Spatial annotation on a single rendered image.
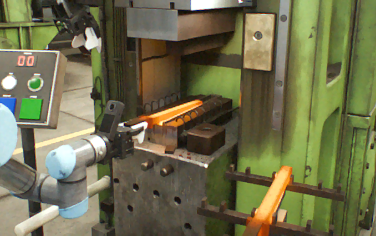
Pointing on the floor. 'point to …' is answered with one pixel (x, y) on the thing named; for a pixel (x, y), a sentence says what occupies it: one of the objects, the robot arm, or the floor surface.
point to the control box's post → (28, 144)
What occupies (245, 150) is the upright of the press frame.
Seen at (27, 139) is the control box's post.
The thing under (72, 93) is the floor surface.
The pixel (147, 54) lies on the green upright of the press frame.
